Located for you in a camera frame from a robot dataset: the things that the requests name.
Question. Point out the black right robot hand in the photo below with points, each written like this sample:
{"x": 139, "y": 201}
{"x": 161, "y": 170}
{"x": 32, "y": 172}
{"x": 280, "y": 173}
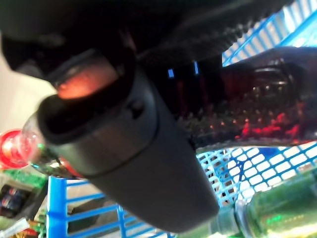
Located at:
{"x": 138, "y": 158}

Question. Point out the blue plastic shopping basket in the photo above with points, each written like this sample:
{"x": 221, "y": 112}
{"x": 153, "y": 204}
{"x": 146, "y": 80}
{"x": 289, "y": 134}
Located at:
{"x": 260, "y": 168}

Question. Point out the small cola bottle red label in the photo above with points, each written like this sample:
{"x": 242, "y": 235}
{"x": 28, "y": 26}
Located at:
{"x": 260, "y": 104}

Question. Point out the small green soda bottle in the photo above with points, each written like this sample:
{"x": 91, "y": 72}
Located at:
{"x": 277, "y": 210}

